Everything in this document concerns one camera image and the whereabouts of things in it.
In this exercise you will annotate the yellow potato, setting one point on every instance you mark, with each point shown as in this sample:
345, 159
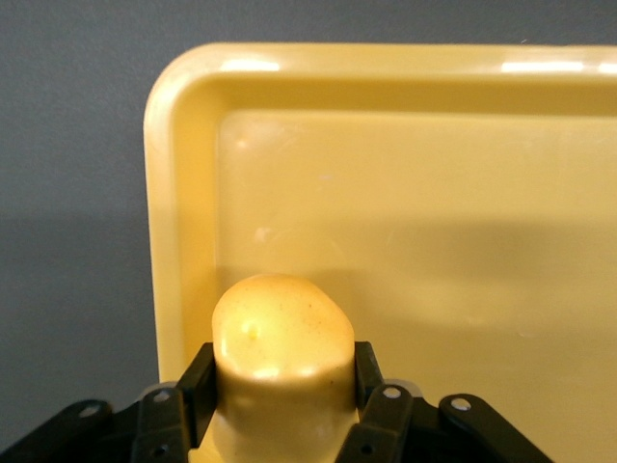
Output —
284, 347

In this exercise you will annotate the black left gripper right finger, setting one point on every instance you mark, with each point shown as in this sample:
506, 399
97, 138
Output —
395, 424

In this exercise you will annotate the yellow plastic tray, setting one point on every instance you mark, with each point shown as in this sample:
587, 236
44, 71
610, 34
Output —
385, 193

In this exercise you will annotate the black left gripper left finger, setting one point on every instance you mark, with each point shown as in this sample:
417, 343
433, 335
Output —
159, 419

